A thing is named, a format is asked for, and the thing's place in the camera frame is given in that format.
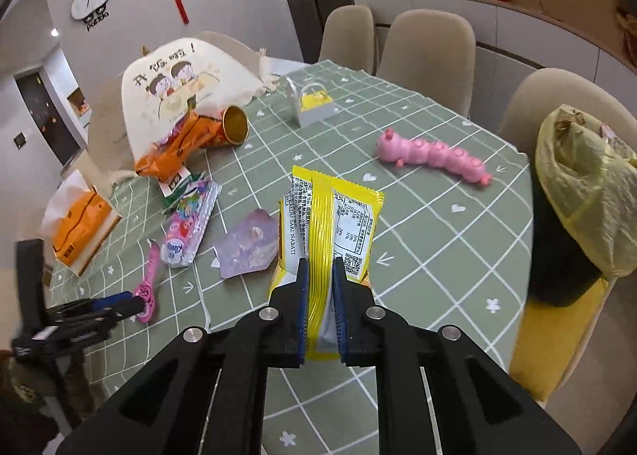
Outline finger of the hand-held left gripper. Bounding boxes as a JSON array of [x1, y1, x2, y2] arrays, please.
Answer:
[[60, 310, 146, 334], [94, 292, 147, 312]]

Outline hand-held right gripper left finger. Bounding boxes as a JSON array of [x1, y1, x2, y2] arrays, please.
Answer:
[[57, 258, 310, 455]]

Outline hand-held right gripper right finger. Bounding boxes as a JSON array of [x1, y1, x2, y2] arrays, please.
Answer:
[[332, 256, 580, 455]]

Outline pink stick wrapper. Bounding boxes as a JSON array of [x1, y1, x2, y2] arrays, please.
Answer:
[[132, 242, 162, 324]]

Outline yellow snack packet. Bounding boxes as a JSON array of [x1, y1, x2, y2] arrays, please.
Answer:
[[269, 165, 386, 361]]

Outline purple clear packet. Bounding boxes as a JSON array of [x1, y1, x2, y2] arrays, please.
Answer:
[[213, 209, 279, 279]]

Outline pink printed tube wrapper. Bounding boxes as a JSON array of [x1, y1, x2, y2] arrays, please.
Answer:
[[163, 179, 222, 268]]

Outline green and white packet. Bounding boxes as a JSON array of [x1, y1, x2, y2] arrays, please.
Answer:
[[156, 167, 194, 199]]

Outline orange snack bag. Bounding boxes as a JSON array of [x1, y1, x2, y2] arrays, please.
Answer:
[[135, 111, 222, 180]]

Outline gold cylinder can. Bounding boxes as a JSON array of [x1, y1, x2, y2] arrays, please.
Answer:
[[206, 105, 250, 150]]

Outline dark trash bin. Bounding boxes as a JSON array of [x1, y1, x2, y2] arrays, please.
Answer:
[[528, 156, 603, 309]]

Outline yellow plastic trash bag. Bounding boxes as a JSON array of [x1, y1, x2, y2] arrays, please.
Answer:
[[535, 104, 637, 277]]

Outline orange tissue box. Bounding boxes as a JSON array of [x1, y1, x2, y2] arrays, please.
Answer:
[[41, 171, 123, 277]]

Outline green checked tablecloth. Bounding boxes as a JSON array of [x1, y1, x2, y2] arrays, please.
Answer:
[[42, 59, 533, 455]]

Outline pink caterpillar toy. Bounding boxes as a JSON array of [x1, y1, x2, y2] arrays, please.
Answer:
[[375, 129, 495, 188]]

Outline dark room door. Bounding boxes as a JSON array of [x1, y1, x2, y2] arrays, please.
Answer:
[[15, 68, 65, 167]]

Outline grey toy basket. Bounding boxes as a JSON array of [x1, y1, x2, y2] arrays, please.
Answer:
[[285, 77, 339, 127]]

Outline yellow seat cushion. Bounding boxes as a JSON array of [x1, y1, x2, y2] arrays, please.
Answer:
[[508, 276, 615, 403]]

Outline white cartoon tote bag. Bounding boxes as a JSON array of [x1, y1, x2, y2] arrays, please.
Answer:
[[87, 34, 282, 172]]

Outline beige dining chair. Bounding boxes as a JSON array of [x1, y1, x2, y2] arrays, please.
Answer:
[[318, 4, 376, 74], [196, 31, 270, 62], [498, 68, 637, 406], [375, 8, 477, 117]]

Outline grey sideboard cabinet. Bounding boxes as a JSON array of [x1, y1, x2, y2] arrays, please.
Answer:
[[353, 0, 637, 102]]

